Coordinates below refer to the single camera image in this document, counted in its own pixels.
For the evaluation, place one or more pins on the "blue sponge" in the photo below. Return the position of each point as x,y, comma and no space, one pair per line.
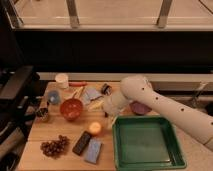
93,151

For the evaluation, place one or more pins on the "black handled brush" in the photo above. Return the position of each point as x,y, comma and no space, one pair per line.
106,89

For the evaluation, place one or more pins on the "black rectangular block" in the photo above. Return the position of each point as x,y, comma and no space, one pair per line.
82,143

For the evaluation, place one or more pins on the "green plastic tray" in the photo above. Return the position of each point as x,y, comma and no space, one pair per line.
146,143

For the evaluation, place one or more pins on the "small dark metal cup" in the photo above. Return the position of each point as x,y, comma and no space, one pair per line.
42,114

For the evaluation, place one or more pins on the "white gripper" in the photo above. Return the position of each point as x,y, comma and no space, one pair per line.
112,105

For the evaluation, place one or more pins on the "light blue cloth packet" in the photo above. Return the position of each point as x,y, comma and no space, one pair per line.
89,95

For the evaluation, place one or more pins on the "blue lidded small jar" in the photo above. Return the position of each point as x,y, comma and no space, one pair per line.
53,97

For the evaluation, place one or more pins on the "red marker pen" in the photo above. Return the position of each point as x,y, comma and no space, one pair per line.
77,84

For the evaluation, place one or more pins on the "white cup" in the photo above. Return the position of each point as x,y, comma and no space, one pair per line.
62,80

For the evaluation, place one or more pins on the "black chair at left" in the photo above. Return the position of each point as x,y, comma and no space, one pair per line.
15,96

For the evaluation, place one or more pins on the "purple bowl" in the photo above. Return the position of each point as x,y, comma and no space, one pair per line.
139,108

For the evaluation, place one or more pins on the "dark red grape bunch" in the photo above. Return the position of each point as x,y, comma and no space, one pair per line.
55,148

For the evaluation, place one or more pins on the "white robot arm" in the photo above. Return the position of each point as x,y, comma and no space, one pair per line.
137,88

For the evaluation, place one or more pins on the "red bowl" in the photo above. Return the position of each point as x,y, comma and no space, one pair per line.
71,109

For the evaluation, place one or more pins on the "orange fruit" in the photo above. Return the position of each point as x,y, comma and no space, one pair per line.
95,128

